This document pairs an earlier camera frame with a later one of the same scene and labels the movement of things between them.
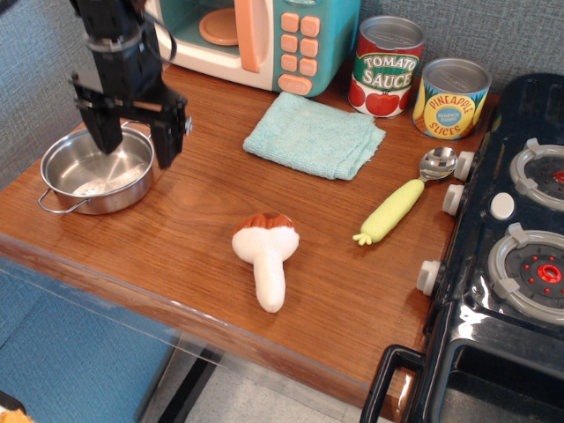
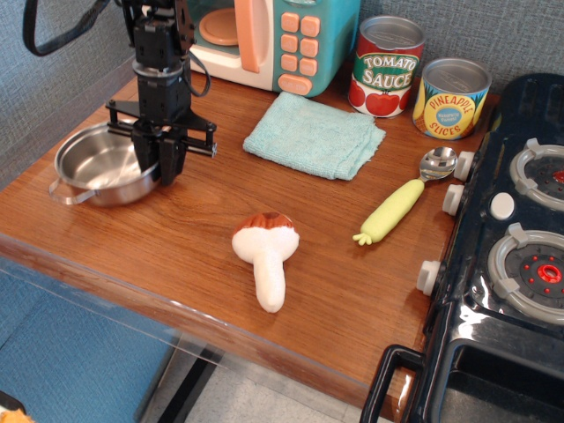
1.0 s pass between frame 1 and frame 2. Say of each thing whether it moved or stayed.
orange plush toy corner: stayed
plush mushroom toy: stayed
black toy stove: stayed
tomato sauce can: stayed
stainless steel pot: moved
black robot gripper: moved
